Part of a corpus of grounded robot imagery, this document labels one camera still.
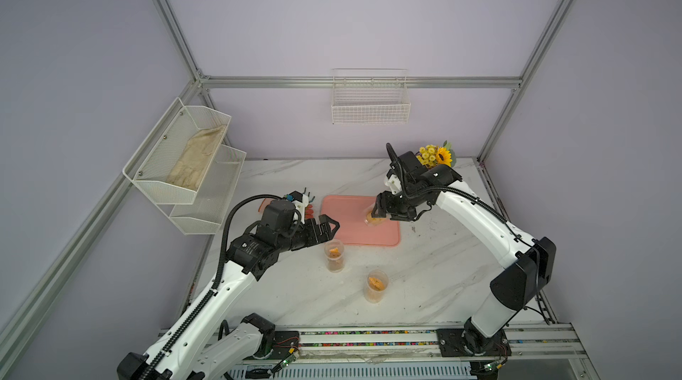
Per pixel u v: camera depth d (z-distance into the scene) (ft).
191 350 1.28
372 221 2.64
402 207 2.18
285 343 2.40
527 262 1.40
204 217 2.47
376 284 2.57
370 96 3.11
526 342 2.50
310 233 2.06
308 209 3.33
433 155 2.89
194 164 2.57
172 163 2.54
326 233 2.06
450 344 2.39
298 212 1.87
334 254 2.82
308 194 3.50
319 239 2.05
